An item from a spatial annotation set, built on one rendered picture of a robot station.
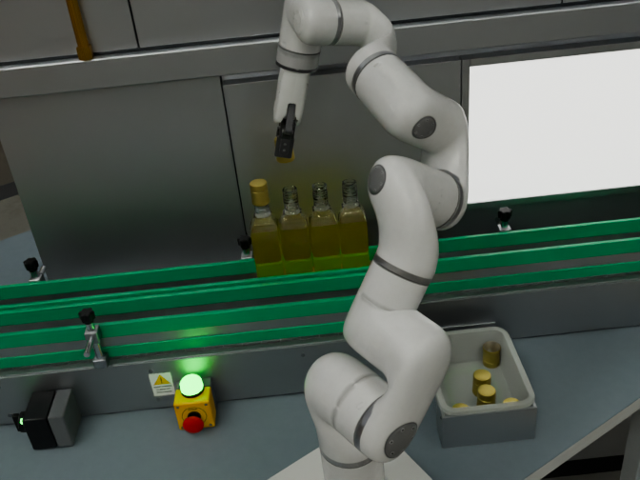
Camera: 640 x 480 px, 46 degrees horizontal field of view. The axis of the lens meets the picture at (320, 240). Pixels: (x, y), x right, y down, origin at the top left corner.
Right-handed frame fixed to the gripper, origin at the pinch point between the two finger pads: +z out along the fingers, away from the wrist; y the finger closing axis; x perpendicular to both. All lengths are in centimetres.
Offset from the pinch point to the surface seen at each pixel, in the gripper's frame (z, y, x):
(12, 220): 159, -213, -119
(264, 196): 11.2, 1.4, -2.2
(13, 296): 45, -2, -51
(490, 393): 33, 27, 43
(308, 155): 7.5, -12.1, 6.1
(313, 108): -2.9, -12.1, 5.5
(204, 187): 19.4, -14.7, -14.5
